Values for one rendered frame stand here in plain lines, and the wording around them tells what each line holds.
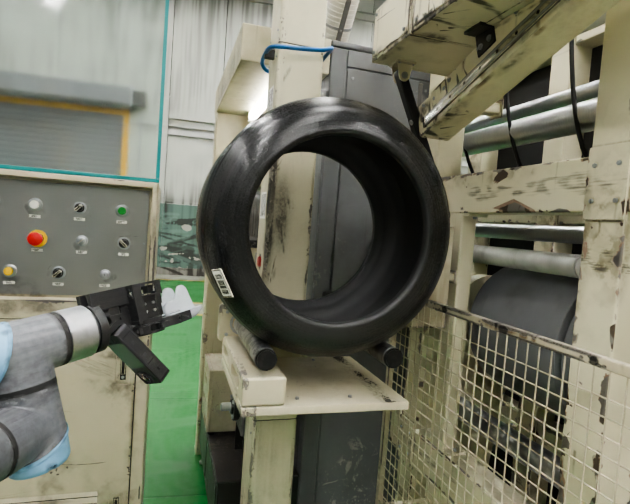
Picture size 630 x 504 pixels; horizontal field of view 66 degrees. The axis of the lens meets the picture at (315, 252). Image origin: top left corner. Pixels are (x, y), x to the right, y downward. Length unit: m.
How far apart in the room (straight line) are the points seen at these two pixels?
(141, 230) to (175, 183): 8.42
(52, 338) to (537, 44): 1.01
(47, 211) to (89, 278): 0.23
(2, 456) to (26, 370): 0.10
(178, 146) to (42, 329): 9.45
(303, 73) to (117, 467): 1.31
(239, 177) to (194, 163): 9.11
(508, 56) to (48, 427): 1.05
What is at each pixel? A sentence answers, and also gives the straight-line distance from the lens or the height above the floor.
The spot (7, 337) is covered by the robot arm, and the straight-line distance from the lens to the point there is 0.70.
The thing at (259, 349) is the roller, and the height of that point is 0.92.
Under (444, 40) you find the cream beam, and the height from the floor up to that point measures 1.64.
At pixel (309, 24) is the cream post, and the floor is 1.71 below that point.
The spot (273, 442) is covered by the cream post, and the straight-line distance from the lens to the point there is 1.47.
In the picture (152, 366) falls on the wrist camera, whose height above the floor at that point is 0.94.
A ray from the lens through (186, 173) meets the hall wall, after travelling 10.03.
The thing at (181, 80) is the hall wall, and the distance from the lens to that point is 10.35.
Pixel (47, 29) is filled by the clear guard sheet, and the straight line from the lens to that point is 1.71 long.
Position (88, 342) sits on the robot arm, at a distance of 0.74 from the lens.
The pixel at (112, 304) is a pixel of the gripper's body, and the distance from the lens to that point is 0.78.
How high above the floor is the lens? 1.17
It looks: 3 degrees down
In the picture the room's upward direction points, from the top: 4 degrees clockwise
